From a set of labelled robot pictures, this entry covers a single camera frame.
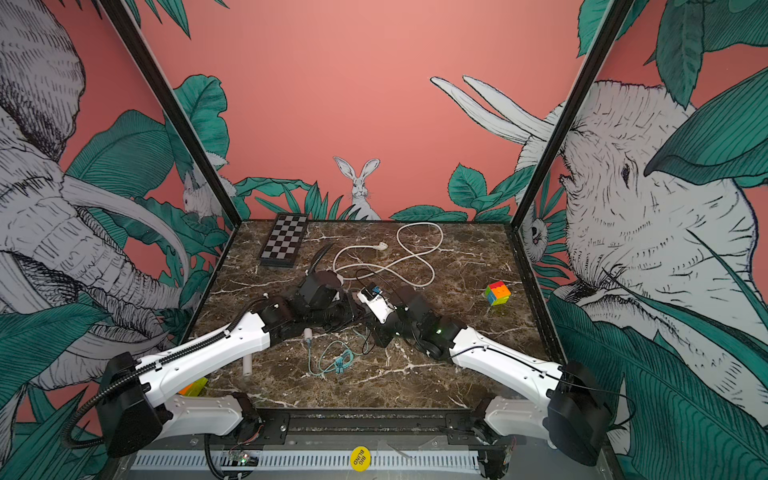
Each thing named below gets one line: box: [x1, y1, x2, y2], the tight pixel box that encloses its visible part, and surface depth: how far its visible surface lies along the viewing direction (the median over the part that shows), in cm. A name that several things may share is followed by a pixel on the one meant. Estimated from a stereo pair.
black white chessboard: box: [260, 213, 309, 268], surface depth 113 cm
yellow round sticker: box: [350, 445, 371, 473], surface depth 71 cm
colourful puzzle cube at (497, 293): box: [486, 281, 511, 306], surface depth 97 cm
